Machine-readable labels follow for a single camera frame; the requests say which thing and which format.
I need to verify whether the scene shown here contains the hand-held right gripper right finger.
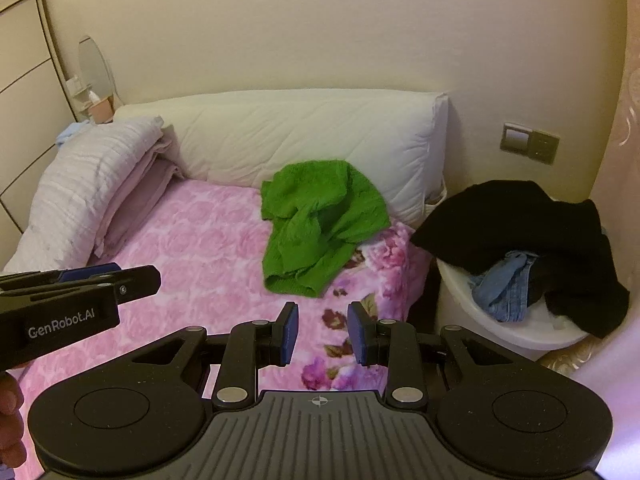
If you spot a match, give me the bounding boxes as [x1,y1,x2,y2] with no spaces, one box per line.
[347,301,518,408]

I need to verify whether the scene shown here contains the light blue cloth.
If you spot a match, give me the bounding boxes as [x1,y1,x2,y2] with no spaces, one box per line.
[55,122,96,146]

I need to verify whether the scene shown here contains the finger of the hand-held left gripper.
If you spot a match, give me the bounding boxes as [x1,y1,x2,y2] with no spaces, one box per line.
[0,262,122,289]
[0,266,162,312]

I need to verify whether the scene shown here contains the white laundry basket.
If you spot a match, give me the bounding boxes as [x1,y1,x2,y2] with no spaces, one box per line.
[435,255,601,361]

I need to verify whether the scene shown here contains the white padded headboard cushion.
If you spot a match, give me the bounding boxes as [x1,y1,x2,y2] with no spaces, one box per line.
[114,91,451,226]

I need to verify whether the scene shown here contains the pale ribbed quilt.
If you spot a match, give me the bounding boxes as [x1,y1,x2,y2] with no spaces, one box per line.
[0,116,166,276]

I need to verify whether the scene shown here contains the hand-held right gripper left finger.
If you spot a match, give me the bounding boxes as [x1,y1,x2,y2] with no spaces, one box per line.
[132,301,301,408]

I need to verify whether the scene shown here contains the pink rose blanket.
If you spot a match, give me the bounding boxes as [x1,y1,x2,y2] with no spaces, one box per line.
[0,178,433,396]

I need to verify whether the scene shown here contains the person's left hand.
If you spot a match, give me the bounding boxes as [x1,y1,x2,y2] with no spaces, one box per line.
[0,370,27,467]

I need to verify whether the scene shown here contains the black garment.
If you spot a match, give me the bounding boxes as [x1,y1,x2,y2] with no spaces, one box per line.
[410,180,631,340]

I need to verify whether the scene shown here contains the green knit sweater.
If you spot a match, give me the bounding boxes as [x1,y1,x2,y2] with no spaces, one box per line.
[260,160,392,297]

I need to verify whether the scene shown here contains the blue jeans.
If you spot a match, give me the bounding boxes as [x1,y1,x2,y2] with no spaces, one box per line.
[467,250,541,323]

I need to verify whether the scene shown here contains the lilac striped folded quilt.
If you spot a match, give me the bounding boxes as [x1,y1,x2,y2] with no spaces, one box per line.
[92,127,188,261]

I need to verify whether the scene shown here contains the round mirror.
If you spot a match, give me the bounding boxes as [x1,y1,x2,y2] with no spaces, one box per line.
[77,35,118,101]

